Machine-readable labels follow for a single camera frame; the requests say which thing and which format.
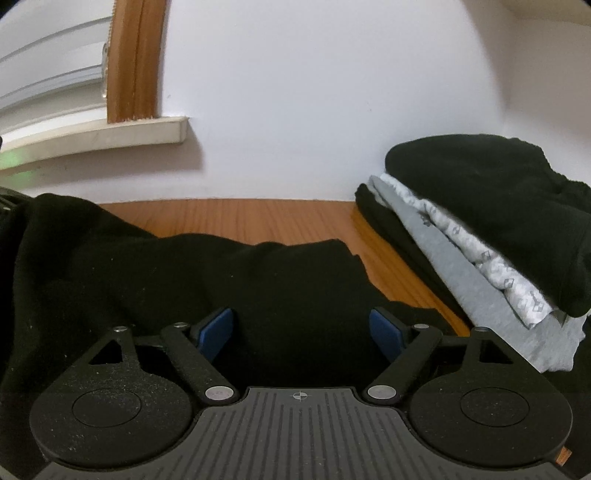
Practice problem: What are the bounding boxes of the white patterned garment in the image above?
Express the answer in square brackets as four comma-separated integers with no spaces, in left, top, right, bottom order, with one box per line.
[379,173,555,330]

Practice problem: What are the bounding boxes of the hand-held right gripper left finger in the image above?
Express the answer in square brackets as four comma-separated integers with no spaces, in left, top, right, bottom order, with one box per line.
[88,308,242,408]

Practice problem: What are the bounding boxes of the white window rail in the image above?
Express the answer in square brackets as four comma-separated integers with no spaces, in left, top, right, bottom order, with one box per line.
[0,100,109,141]

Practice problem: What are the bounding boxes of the black fleece garment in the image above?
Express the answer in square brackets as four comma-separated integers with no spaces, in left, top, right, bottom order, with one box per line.
[385,134,591,319]

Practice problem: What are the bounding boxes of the grey roller shutter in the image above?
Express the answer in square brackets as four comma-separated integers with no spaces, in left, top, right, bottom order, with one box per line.
[0,14,114,112]

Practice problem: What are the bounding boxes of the grey garment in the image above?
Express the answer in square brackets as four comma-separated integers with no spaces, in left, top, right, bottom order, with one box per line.
[368,175,588,374]

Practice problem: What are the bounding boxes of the black thin garment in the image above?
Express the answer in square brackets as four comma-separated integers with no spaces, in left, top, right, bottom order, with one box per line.
[355,183,472,325]

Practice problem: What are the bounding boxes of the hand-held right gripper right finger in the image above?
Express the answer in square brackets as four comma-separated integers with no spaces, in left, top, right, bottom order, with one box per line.
[362,307,515,409]

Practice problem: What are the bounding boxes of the wooden window frame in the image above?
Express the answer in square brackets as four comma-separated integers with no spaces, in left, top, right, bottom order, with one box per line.
[107,0,168,124]

